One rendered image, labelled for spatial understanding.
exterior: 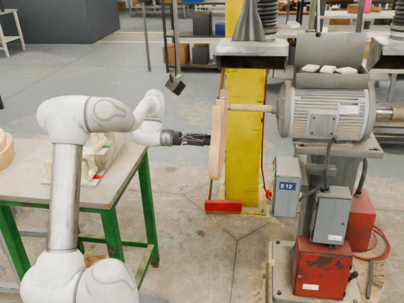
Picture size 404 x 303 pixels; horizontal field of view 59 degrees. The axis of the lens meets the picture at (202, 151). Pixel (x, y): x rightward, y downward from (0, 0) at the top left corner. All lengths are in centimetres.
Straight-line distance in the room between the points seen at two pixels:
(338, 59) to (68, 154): 116
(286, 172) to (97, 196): 83
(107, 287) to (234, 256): 152
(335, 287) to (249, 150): 120
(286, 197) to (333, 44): 67
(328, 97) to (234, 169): 143
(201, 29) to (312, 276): 510
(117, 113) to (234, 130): 153
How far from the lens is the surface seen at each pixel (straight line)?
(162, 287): 248
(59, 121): 134
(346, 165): 170
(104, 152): 184
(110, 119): 126
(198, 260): 261
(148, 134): 182
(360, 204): 191
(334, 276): 195
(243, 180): 288
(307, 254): 184
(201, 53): 657
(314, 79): 154
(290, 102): 154
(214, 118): 160
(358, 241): 197
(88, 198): 169
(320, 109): 156
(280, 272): 217
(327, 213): 171
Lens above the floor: 187
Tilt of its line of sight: 29 degrees down
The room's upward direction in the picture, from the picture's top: 2 degrees counter-clockwise
